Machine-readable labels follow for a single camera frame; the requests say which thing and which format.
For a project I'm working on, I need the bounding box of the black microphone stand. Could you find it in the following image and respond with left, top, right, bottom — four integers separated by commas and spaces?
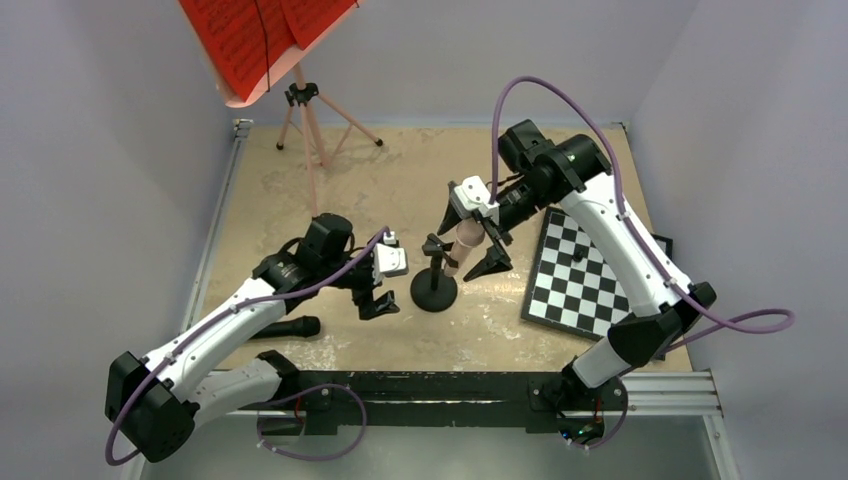
410, 233, 458, 313

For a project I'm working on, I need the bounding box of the pink tripod music stand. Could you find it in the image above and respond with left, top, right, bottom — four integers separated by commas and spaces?
218, 39, 385, 220

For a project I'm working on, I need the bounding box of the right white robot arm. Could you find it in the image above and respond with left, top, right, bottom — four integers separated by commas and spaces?
438, 120, 717, 407

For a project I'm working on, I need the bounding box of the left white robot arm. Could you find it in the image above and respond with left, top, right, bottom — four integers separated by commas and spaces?
104, 213, 408, 466

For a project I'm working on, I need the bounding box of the black microphone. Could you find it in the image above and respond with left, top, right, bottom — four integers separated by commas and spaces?
250, 316, 321, 340

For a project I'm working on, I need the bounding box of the black white chessboard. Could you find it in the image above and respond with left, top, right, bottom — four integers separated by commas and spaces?
520, 205, 674, 362

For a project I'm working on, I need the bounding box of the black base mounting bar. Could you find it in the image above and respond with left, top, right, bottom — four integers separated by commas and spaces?
246, 370, 626, 435

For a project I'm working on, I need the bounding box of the red sheet music page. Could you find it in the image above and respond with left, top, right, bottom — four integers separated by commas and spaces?
179, 0, 296, 102

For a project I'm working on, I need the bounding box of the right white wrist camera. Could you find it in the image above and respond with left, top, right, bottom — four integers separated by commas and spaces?
448, 176, 500, 224

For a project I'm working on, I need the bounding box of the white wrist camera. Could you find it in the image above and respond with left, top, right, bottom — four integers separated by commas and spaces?
372, 230, 409, 285
448, 176, 500, 224

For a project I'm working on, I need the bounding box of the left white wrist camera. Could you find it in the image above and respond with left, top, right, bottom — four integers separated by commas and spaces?
372, 230, 409, 285

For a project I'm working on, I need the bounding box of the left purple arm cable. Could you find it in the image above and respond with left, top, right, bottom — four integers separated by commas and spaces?
104, 226, 393, 467

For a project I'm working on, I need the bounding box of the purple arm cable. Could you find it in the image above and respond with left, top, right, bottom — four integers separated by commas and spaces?
104, 226, 393, 467
490, 76, 796, 336

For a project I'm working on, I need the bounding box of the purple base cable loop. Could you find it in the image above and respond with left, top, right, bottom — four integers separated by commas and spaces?
256, 382, 368, 462

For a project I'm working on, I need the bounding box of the aluminium frame rail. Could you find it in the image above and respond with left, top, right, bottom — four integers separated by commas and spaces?
122, 119, 254, 480

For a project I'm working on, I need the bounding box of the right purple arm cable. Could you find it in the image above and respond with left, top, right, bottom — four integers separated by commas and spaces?
490, 76, 796, 336

